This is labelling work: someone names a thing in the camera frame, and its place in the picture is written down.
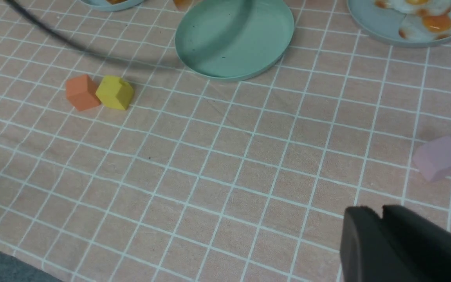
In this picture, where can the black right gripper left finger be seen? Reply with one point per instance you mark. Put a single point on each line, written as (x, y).
(366, 252)

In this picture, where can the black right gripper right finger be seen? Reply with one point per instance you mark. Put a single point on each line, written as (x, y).
(423, 246)

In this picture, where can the fried egg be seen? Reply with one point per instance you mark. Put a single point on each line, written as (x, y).
(416, 7)
(415, 28)

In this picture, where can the pink cube block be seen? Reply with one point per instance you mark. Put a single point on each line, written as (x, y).
(433, 159)

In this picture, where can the grey egg plate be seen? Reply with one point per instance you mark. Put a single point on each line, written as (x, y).
(383, 24)

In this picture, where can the teal centre plate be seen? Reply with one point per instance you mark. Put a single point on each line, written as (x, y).
(234, 40)

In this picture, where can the pink checked tablecloth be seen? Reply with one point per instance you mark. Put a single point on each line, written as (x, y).
(202, 180)

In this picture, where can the yellow cube block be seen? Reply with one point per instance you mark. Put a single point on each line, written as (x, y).
(114, 92)

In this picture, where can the orange cube block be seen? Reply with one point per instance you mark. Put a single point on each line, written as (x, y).
(81, 92)

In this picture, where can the light blue bread plate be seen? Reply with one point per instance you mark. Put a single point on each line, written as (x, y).
(111, 5)

